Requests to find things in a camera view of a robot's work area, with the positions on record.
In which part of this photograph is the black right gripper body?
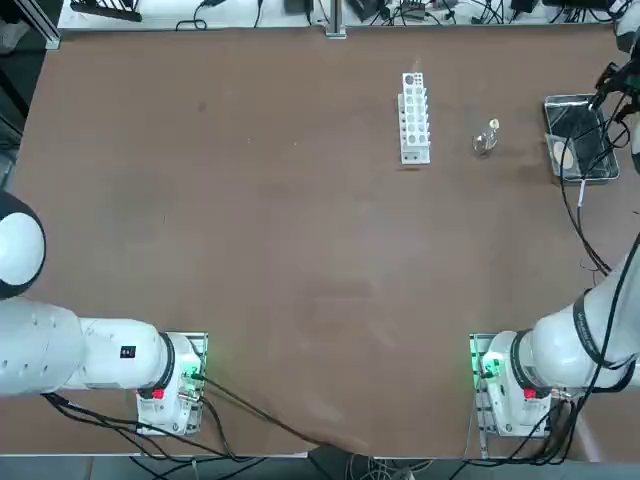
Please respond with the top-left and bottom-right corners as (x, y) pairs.
(602, 62), (640, 99)

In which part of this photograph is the aluminium post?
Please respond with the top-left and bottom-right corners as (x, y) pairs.
(324, 0), (348, 40)

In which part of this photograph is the glass alcohol lamp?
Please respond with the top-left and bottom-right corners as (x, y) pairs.
(471, 117), (502, 158)

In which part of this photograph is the black left base cable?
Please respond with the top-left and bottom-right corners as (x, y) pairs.
(192, 372), (337, 448)

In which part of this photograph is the white test tube rack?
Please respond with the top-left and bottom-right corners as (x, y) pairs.
(397, 72), (433, 167)

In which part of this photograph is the white cable bundle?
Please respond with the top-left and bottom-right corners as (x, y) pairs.
(344, 452), (434, 480)

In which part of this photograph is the aluminium frame rail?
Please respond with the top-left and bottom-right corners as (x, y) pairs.
(8, 0), (62, 50)

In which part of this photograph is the ribbed black power adapter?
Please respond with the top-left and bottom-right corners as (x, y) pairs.
(347, 0), (387, 22)

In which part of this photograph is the black floor cable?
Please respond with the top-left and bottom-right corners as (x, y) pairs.
(42, 392), (251, 464)

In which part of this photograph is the wire gauze ceramic centre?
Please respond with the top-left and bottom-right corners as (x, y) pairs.
(548, 133), (577, 179)

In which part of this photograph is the black wire tripod stand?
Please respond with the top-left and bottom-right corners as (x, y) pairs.
(574, 118), (631, 179)

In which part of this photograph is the steel tray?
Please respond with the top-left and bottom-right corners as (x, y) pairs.
(542, 93), (621, 187)

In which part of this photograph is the black looped cable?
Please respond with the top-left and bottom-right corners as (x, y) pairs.
(175, 0), (225, 32)

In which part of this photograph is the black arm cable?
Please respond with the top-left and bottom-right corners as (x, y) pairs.
(574, 94), (632, 274)
(557, 119), (611, 275)

